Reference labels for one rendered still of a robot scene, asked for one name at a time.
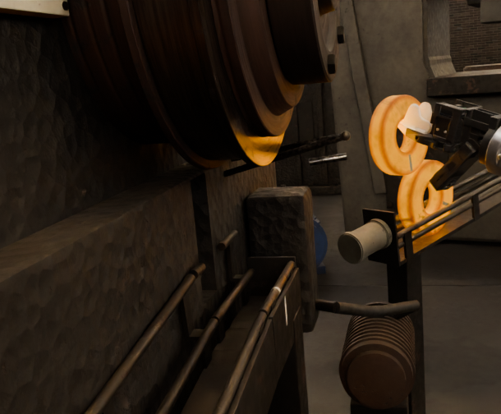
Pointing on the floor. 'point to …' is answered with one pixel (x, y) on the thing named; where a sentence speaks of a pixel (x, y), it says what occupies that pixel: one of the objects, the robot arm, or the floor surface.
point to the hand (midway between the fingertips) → (400, 125)
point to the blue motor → (319, 246)
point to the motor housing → (379, 363)
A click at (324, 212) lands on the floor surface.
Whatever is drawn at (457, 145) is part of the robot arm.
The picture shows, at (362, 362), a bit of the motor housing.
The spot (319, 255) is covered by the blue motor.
